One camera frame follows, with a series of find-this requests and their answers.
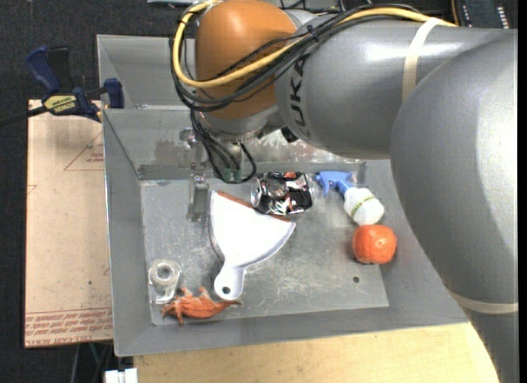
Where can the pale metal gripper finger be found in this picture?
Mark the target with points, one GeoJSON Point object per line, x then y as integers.
{"type": "Point", "coordinates": [198, 158]}
{"type": "Point", "coordinates": [199, 202]}

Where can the white dustpan with brown edge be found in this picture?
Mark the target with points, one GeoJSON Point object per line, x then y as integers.
{"type": "Point", "coordinates": [247, 233]}

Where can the crushed shiny black can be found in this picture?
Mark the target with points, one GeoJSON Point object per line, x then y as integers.
{"type": "Point", "coordinates": [284, 194]}

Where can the clear glass cup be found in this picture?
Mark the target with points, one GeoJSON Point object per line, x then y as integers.
{"type": "Point", "coordinates": [164, 278]}

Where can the orange toy animal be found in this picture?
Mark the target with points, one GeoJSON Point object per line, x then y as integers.
{"type": "Point", "coordinates": [197, 307]}

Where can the brown cardboard board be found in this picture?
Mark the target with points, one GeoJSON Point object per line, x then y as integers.
{"type": "Point", "coordinates": [66, 216]}

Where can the grey metal bin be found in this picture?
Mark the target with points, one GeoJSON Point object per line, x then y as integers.
{"type": "Point", "coordinates": [313, 274]}

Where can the blue and white spray bottle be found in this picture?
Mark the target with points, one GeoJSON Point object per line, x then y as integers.
{"type": "Point", "coordinates": [362, 204]}

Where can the orange fruit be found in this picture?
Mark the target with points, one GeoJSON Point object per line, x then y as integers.
{"type": "Point", "coordinates": [374, 244]}

